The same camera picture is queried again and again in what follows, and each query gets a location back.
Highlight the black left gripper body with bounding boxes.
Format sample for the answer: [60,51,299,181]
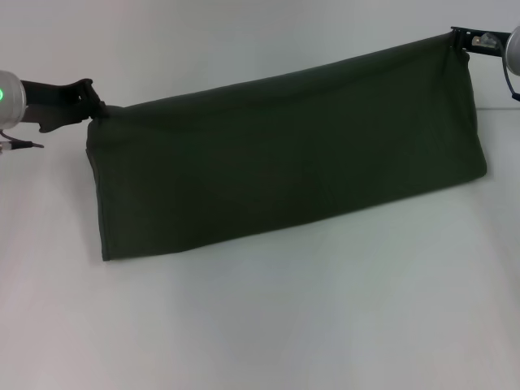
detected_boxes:
[19,78,93,134]

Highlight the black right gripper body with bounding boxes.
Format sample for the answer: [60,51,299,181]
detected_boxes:
[461,28,511,59]

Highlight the dark green shirt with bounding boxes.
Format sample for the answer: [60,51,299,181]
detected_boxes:
[84,32,488,263]

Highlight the thin black cable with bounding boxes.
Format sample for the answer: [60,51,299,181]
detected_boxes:
[502,38,520,103]

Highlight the thin grey cable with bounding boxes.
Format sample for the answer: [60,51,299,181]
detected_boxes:
[0,128,45,150]

